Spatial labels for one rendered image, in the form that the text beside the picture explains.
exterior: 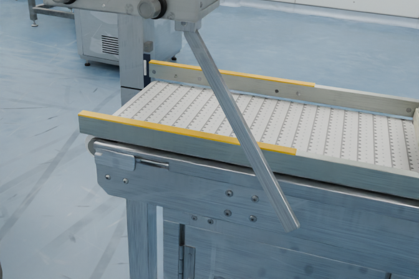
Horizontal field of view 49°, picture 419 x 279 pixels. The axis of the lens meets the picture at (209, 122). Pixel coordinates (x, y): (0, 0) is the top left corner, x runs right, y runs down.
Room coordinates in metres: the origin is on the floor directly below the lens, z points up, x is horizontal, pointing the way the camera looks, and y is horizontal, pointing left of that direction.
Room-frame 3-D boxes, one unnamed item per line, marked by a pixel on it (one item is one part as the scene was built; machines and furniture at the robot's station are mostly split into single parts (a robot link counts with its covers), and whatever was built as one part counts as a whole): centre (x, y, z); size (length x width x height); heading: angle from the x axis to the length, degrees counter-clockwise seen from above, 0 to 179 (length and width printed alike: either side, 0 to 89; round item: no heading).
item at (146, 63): (0.91, 0.14, 0.81); 0.02 x 0.01 x 0.20; 74
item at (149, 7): (0.56, 0.08, 1.09); 0.03 x 0.03 x 0.04; 74
